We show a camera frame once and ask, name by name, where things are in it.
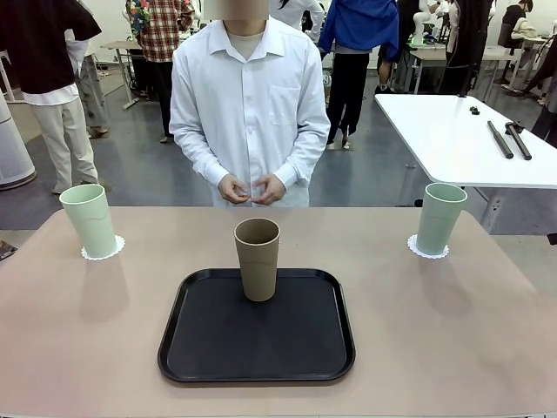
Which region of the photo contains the person in plaid shirt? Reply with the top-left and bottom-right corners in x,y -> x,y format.
124,0 -> 195,143

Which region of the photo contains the person in white shirt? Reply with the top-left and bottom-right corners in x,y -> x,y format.
168,0 -> 332,208

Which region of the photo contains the person's left forearm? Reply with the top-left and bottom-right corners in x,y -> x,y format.
272,124 -> 332,188

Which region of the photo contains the person's right forearm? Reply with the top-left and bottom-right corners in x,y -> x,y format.
169,125 -> 230,186

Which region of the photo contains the black metal rod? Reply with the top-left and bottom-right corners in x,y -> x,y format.
503,122 -> 533,161
487,120 -> 514,158

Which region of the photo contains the grey background desk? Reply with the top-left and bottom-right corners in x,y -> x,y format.
398,37 -> 458,95

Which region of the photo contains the white scalloped paper coaster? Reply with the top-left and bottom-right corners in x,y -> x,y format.
80,234 -> 127,262
406,233 -> 449,261

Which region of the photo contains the person in dark clothes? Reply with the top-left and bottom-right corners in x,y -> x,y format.
521,41 -> 557,137

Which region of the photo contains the brown cup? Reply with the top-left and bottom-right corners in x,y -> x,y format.
233,219 -> 281,302

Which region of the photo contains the person's right hand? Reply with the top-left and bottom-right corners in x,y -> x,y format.
217,173 -> 252,206

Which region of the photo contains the seated person in background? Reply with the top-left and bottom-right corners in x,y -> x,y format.
498,0 -> 539,86

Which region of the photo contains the black plastic tray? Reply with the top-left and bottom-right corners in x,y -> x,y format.
157,268 -> 356,384

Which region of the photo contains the beige background desk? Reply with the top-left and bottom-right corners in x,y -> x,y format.
100,39 -> 143,110

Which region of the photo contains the person in blue jacket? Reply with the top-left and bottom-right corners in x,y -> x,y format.
317,0 -> 401,149

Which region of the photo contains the person in black coat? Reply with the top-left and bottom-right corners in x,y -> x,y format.
446,0 -> 493,98

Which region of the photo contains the person in grey trousers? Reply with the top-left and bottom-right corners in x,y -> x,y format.
64,28 -> 110,138

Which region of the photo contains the light green cup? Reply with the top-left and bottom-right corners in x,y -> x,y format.
58,184 -> 118,258
415,182 -> 468,255

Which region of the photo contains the person's left hand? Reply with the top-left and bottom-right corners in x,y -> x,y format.
251,172 -> 287,206

